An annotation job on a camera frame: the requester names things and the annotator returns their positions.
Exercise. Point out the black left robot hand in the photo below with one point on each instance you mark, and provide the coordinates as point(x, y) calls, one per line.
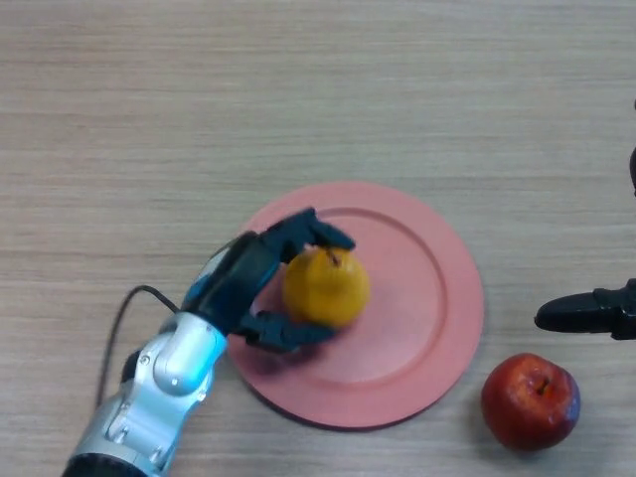
point(228, 283)

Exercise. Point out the pink round plate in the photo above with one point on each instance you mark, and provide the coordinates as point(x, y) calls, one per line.
point(407, 323)

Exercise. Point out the yellow pear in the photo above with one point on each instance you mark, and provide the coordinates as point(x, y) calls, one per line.
point(325, 290)

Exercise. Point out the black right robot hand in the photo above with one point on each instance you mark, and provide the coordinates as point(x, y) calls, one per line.
point(596, 313)

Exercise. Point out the red apple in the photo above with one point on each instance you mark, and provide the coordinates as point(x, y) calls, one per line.
point(526, 402)

